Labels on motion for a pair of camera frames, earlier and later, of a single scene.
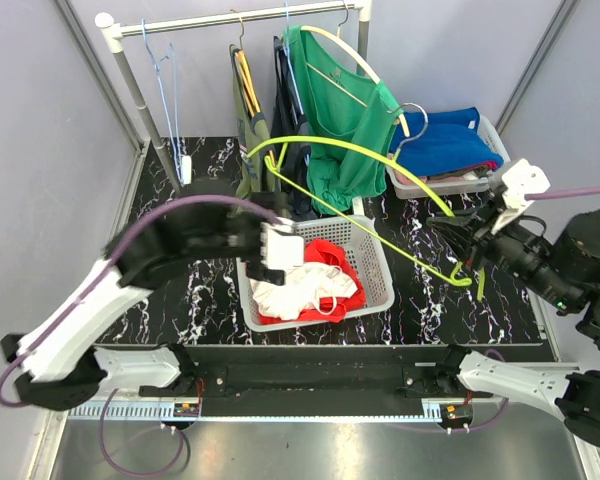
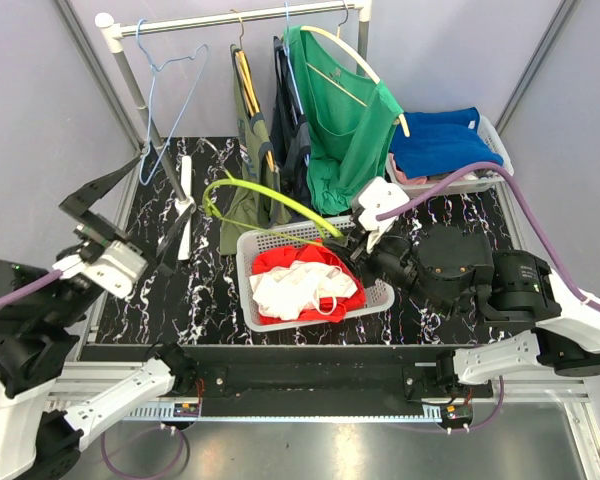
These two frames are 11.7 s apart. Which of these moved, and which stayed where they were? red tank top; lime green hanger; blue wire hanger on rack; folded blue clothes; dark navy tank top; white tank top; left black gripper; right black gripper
Moved: right black gripper; lime green hanger; left black gripper
Stayed: white tank top; red tank top; folded blue clothes; dark navy tank top; blue wire hanger on rack
